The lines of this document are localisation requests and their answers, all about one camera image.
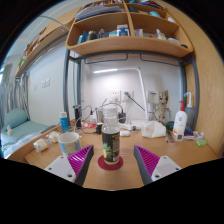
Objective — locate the wooden shelf unit with items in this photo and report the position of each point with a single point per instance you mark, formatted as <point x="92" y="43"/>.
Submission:
<point x="130" y="43"/>

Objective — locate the crumpled white plastic bag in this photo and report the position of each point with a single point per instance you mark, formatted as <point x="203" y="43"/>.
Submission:
<point x="153" y="130"/>

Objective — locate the small white box device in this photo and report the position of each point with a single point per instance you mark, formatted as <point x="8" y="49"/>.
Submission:
<point x="152" y="97"/>

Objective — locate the bed with teal sheet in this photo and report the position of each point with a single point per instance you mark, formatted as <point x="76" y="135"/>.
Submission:
<point x="23" y="133"/>

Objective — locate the clear blue pump bottle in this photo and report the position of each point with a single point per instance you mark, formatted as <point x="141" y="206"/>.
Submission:
<point x="190" y="113"/>

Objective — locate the blue tube with white cap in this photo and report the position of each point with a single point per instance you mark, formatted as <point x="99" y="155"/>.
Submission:
<point x="64" y="123"/>

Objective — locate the small white oval case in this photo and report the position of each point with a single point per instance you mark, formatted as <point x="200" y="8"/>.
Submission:
<point x="124" y="133"/>

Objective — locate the white mug with blue map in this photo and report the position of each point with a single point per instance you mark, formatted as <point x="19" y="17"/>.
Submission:
<point x="70" y="145"/>

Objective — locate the small white plush toy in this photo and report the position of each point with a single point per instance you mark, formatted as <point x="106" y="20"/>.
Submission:
<point x="9" y="130"/>

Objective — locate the wrapped pale bread bun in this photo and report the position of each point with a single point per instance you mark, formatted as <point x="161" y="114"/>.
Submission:
<point x="40" y="145"/>
<point x="53" y="136"/>

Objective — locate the white power strip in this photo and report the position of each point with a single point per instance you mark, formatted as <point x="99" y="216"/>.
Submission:
<point x="136" y="126"/>

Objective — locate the brown tree creature figurine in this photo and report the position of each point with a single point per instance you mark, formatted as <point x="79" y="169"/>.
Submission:
<point x="163" y="101"/>

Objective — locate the small green packet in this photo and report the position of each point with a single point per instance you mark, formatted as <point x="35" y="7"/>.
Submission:
<point x="201" y="142"/>

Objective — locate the grey metal frame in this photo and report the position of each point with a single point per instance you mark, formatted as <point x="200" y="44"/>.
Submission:
<point x="66" y="86"/>

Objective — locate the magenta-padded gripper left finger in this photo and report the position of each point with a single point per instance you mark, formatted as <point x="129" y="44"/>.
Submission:
<point x="60" y="166"/>

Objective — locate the flat round red coaster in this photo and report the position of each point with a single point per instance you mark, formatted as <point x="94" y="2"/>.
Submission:
<point x="110" y="167"/>

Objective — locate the small black jar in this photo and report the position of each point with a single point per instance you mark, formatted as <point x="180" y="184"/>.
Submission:
<point x="99" y="128"/>

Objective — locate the teal pillow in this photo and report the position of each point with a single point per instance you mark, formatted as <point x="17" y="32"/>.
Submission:
<point x="15" y="117"/>

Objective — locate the clear bottle with dark label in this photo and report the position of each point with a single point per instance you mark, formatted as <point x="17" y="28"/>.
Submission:
<point x="111" y="146"/>

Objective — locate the black electric shaver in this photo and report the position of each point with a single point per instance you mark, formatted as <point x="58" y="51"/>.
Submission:
<point x="77" y="115"/>

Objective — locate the white desk lamp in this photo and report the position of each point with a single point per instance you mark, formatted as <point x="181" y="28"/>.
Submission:
<point x="144" y="93"/>

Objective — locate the white wall outlet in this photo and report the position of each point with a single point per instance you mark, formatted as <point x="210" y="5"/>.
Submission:
<point x="114" y="95"/>
<point x="129" y="94"/>

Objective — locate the grey striped curtain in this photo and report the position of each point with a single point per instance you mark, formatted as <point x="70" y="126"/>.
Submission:
<point x="13" y="96"/>

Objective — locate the white wall switch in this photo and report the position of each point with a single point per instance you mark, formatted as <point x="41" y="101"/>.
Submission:
<point x="45" y="83"/>

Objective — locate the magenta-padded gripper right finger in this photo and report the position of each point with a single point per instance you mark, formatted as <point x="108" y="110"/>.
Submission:
<point x="165" y="166"/>

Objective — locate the dark green round container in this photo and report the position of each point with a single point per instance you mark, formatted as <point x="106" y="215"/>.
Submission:
<point x="170" y="125"/>

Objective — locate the white red-pump lotion bottle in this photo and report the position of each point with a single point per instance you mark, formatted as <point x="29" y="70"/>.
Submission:
<point x="180" y="123"/>

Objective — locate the black charger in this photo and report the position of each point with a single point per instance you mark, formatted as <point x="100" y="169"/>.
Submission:
<point x="122" y="117"/>

